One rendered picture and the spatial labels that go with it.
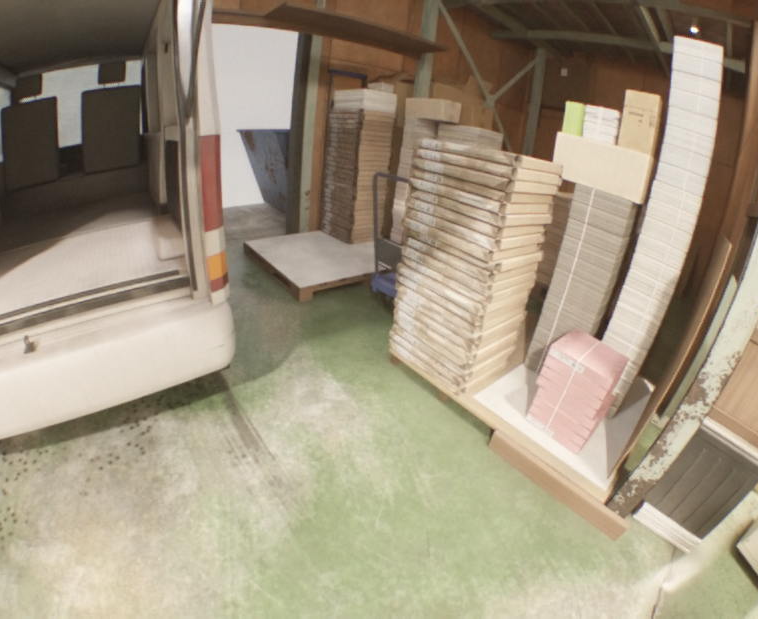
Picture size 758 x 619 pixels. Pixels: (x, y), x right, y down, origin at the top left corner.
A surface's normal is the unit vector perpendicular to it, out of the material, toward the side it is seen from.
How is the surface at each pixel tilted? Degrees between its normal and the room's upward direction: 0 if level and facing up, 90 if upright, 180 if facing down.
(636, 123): 90
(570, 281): 90
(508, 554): 0
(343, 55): 90
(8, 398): 87
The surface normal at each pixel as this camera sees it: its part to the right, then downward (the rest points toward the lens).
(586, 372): -0.78, 0.22
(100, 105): 0.62, 0.47
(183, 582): 0.10, -0.88
